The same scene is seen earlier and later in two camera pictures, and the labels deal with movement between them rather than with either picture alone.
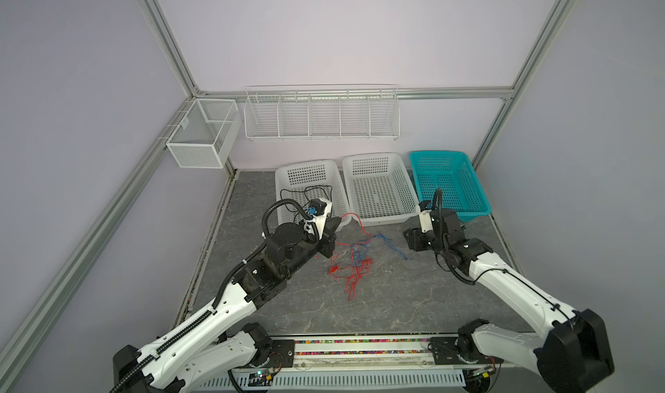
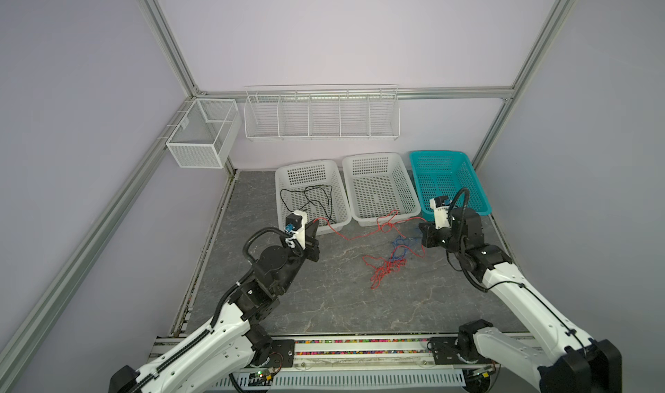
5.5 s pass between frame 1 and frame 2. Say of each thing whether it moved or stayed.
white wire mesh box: stayed
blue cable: moved
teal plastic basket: stayed
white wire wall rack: stayed
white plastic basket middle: stayed
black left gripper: moved
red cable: moved
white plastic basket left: stayed
